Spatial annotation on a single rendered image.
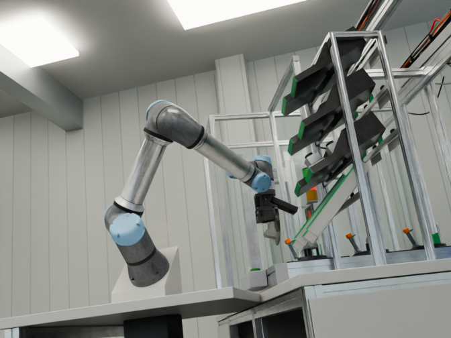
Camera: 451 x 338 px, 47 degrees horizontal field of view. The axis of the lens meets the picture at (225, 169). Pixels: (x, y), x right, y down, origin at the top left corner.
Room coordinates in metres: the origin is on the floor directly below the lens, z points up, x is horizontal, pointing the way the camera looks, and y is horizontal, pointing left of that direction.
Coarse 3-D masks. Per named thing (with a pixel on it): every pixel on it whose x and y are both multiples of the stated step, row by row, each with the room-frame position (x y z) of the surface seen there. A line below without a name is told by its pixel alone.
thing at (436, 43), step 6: (450, 24) 2.37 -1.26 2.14; (444, 30) 2.43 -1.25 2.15; (450, 30) 2.39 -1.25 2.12; (438, 36) 2.49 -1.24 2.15; (444, 36) 2.45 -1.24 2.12; (432, 42) 2.56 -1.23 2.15; (438, 42) 2.51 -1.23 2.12; (444, 42) 2.47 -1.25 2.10; (426, 48) 2.62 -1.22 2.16; (432, 48) 2.57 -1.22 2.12; (438, 48) 2.53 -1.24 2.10; (426, 54) 2.64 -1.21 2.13; (432, 54) 2.59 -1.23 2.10; (420, 60) 2.71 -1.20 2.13; (426, 60) 2.66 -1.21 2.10; (414, 66) 2.78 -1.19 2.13; (420, 66) 2.73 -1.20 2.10; (402, 78) 2.94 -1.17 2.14; (408, 78) 2.87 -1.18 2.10; (402, 84) 2.96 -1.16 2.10
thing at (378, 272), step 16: (320, 272) 1.26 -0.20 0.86; (336, 272) 1.27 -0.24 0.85; (352, 272) 1.27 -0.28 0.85; (368, 272) 1.28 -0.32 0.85; (384, 272) 1.29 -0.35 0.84; (400, 272) 1.29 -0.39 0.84; (416, 272) 1.30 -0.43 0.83; (432, 272) 1.32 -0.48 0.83; (272, 288) 1.56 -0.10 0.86; (288, 288) 1.38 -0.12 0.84; (256, 304) 1.85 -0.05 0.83
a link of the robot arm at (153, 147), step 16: (160, 112) 1.62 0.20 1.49; (144, 128) 1.71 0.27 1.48; (144, 144) 1.72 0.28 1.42; (160, 144) 1.72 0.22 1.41; (144, 160) 1.74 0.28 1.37; (160, 160) 1.78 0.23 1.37; (144, 176) 1.76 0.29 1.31; (128, 192) 1.79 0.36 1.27; (144, 192) 1.81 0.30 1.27; (112, 208) 1.82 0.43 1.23; (128, 208) 1.80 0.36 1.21
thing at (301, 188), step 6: (324, 156) 1.69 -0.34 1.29; (360, 156) 1.79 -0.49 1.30; (336, 168) 1.74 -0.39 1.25; (300, 180) 1.70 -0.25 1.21; (318, 180) 1.76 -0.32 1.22; (324, 180) 1.82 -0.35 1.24; (300, 186) 1.70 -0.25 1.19; (306, 186) 1.73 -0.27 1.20; (312, 186) 1.80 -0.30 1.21; (300, 192) 1.77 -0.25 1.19
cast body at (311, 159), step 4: (316, 152) 1.58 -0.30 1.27; (308, 156) 1.58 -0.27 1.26; (312, 156) 1.58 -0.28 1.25; (316, 156) 1.58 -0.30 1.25; (320, 156) 1.58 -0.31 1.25; (308, 160) 1.58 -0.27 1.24; (312, 160) 1.58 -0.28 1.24; (316, 160) 1.58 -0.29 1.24; (320, 160) 1.58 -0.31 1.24; (308, 164) 1.60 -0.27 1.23; (312, 164) 1.58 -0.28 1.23; (308, 168) 1.59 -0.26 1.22
